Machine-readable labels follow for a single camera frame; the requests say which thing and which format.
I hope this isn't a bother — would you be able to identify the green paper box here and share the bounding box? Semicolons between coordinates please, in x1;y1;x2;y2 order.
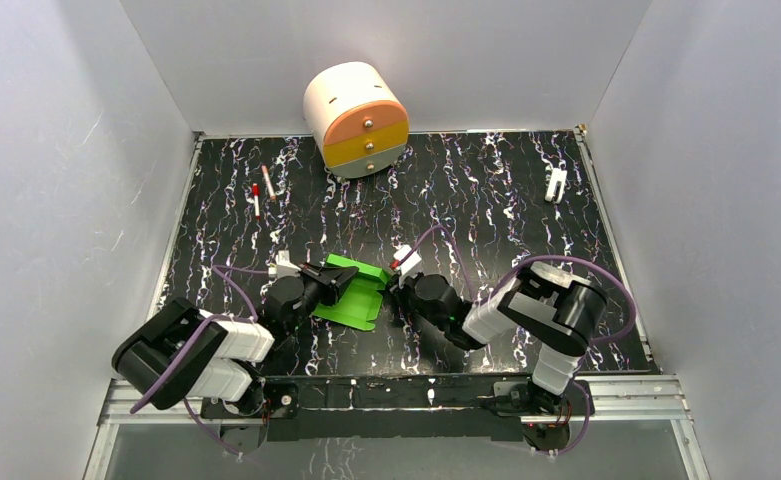
313;254;390;332

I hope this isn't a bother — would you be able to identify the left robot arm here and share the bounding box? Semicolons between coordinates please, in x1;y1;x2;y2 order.
111;263;359;416

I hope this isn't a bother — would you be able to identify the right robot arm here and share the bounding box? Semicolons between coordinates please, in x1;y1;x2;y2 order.
386;262;608;416

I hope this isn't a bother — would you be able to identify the red capped marker pen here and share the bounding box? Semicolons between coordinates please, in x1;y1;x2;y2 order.
251;183;261;220

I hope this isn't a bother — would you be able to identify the pink marker pen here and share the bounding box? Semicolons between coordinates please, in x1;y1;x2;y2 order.
261;165;277;201

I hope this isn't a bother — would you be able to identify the round three-drawer storage cabinet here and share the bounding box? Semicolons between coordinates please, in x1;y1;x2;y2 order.
303;61;410;179

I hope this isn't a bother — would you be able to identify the small white plastic clip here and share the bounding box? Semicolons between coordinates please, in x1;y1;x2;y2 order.
544;168;567;204

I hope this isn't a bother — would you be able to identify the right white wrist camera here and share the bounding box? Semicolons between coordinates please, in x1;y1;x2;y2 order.
390;244;422;282

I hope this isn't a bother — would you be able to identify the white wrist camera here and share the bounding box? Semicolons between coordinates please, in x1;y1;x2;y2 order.
268;250;302;279
390;244;422;282

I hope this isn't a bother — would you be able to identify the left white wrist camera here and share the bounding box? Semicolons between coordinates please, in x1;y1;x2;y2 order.
268;250;302;279

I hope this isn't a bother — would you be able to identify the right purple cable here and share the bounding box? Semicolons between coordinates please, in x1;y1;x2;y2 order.
399;225;638;456

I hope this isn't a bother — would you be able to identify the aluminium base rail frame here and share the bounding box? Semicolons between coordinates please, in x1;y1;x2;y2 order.
85;374;709;479

